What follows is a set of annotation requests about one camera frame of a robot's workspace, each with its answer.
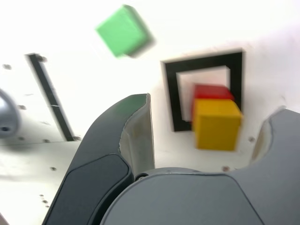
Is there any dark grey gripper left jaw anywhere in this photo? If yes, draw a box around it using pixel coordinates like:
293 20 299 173
43 93 156 225

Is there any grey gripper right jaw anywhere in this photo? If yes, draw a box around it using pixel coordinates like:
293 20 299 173
100 106 300 225

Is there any red cube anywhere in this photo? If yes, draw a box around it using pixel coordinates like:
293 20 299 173
191 83 235 124

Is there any yellow cube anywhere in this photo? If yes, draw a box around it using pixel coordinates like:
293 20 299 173
191 97 244 151

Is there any black tape square outline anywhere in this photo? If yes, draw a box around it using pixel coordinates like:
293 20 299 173
160 47 245 133

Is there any green cube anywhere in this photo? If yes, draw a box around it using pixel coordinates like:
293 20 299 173
94 4 157 59

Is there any black tape strip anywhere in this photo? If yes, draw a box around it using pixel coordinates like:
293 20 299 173
24 53 80 142

